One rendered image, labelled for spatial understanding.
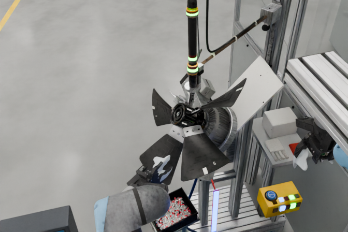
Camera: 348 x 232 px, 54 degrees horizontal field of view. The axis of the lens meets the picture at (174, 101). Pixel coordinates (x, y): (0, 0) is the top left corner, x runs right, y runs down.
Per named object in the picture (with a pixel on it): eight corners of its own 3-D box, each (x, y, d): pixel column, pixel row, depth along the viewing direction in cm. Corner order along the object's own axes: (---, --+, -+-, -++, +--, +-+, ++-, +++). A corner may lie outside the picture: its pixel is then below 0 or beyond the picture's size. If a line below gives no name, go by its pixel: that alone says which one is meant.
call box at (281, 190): (288, 193, 161) (292, 179, 154) (298, 212, 153) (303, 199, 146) (256, 201, 158) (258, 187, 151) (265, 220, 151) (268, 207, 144)
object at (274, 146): (277, 140, 200) (277, 137, 198) (289, 159, 189) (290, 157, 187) (263, 143, 199) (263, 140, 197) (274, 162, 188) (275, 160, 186)
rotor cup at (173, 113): (184, 120, 182) (164, 113, 175) (201, 102, 176) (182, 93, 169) (191, 141, 172) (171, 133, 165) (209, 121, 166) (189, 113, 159)
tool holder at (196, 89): (194, 78, 151) (194, 59, 144) (207, 84, 147) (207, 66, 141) (180, 88, 146) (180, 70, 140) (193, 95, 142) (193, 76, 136)
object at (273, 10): (269, 14, 181) (271, -1, 175) (281, 18, 177) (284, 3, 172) (259, 22, 176) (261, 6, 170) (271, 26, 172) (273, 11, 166)
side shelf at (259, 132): (282, 116, 218) (283, 112, 216) (311, 159, 192) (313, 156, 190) (246, 123, 215) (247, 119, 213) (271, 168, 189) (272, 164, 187)
